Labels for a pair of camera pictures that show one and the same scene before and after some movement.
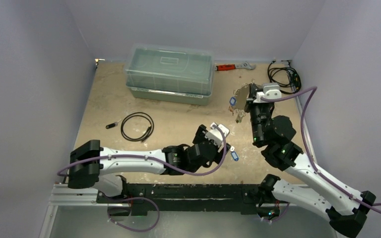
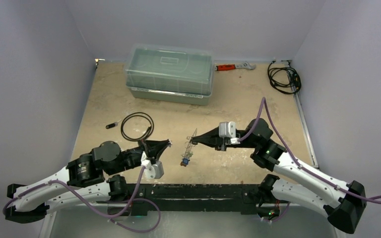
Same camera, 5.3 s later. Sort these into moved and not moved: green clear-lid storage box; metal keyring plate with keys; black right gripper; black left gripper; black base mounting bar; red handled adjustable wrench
Moved: black left gripper; black right gripper; metal keyring plate with keys
Not moved: black base mounting bar; red handled adjustable wrench; green clear-lid storage box
